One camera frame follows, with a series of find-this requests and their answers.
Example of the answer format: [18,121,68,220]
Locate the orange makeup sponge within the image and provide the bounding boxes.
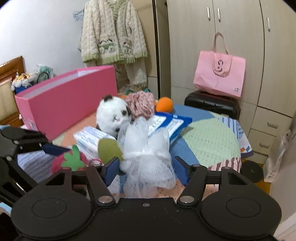
[155,97,174,113]

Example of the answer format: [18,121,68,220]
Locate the white tissue packet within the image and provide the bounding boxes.
[73,126,117,160]

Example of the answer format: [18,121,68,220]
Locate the wooden headboard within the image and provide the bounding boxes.
[0,56,25,127]

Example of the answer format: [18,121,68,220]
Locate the cream knit cardigan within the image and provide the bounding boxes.
[80,0,148,65]

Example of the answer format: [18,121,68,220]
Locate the panda plush toy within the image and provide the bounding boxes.
[96,95,133,137]

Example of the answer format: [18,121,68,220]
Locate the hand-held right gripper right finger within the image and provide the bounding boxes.
[174,156,251,208]

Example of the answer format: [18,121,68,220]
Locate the blue wet wipes packet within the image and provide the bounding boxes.
[148,112,193,144]

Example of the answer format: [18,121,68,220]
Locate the pink tote bag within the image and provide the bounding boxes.
[194,32,246,98]

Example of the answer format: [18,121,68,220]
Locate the white mesh bath pouf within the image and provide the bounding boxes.
[117,117,176,198]

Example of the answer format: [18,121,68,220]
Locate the black round disc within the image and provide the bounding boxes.
[240,160,263,183]

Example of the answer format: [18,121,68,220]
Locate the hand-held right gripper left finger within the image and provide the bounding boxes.
[45,157,122,208]

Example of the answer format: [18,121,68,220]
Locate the clear plastic bag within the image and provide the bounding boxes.
[264,130,292,183]

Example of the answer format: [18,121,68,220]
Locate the red strawberry plush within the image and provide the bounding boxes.
[51,145,89,174]

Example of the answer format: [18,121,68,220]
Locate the green white plastic bag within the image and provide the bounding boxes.
[35,64,56,82]

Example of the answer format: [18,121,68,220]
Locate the pink cardboard box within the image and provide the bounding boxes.
[14,65,118,141]

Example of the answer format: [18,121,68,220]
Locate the black suitcase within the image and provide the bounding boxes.
[184,91,241,120]

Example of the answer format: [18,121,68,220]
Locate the beige wardrobe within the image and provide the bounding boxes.
[153,0,296,164]

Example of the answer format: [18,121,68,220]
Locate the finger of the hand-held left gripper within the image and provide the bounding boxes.
[0,126,70,156]

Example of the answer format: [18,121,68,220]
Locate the cream knit pants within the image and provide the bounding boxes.
[114,59,148,87]

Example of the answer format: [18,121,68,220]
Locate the blue clothes hanger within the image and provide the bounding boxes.
[73,7,84,22]

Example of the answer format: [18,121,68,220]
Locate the olive green oval sponge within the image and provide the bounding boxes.
[97,138,125,164]

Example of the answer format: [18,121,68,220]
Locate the pink floral cloth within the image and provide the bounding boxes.
[125,91,155,120]

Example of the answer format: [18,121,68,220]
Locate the patterned bed blanket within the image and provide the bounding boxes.
[0,103,253,200]

